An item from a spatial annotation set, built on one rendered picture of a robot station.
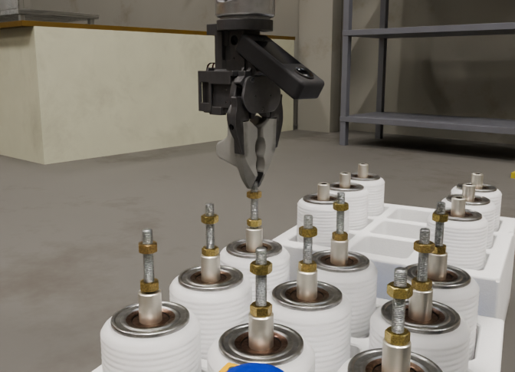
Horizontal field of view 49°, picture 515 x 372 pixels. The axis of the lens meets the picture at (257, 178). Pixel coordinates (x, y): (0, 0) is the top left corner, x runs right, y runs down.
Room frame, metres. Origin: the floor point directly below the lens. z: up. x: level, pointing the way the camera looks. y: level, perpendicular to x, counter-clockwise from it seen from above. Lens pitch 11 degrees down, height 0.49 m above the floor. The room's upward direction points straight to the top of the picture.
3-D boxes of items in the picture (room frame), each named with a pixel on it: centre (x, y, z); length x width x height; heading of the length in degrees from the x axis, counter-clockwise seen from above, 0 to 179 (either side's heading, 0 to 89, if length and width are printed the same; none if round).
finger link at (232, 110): (0.70, 0.02, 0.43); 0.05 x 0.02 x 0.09; 139
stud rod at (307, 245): (0.57, -0.05, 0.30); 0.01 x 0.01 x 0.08
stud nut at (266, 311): (0.46, 0.00, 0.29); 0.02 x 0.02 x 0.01; 6
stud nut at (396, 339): (0.41, -0.11, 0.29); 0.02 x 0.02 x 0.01; 47
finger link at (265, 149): (0.75, 0.01, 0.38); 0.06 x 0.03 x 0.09; 49
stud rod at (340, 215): (0.67, -0.10, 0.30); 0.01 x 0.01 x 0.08
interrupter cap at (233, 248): (0.72, 0.00, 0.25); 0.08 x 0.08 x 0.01
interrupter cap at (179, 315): (0.51, 0.10, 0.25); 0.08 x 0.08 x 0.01
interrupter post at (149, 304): (0.51, 0.10, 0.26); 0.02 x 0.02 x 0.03
